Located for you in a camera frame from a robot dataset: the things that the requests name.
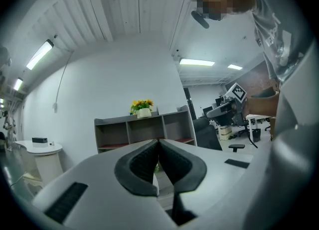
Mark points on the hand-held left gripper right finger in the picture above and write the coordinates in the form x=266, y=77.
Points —
x=214, y=174

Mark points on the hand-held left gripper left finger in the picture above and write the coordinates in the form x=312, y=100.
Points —
x=99, y=194

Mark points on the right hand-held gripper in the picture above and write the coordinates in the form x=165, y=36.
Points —
x=238, y=94

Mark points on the person's right forearm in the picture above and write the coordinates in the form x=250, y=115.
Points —
x=261, y=105

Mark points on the white office desk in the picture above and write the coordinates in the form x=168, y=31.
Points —
x=258, y=117

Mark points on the grey wooden desk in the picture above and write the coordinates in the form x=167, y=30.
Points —
x=144, y=130

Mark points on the black mesh office chair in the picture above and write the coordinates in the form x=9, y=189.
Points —
x=205, y=134

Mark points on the black waste bin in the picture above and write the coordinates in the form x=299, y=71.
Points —
x=255, y=135

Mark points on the rectangular ceiling panel light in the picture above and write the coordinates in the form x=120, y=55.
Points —
x=197, y=62
x=235, y=67

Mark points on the white round table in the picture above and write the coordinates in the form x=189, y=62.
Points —
x=42, y=154

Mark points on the yellow sunflowers in white pot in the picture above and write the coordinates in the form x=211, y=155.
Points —
x=143, y=110

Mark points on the black box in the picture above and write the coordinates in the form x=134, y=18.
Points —
x=39, y=140

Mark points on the person's grey t-shirt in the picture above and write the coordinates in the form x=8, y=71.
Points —
x=274, y=25

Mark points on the white mannequin figure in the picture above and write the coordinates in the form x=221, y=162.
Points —
x=9, y=129

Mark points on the short ceiling tube light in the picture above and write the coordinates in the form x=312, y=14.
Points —
x=18, y=84

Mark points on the long ceiling tube light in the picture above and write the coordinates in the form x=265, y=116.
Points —
x=40, y=54

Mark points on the black head camera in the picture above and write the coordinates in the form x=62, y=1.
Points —
x=200, y=20

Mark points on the white wall outlet box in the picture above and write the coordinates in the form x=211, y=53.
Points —
x=55, y=107

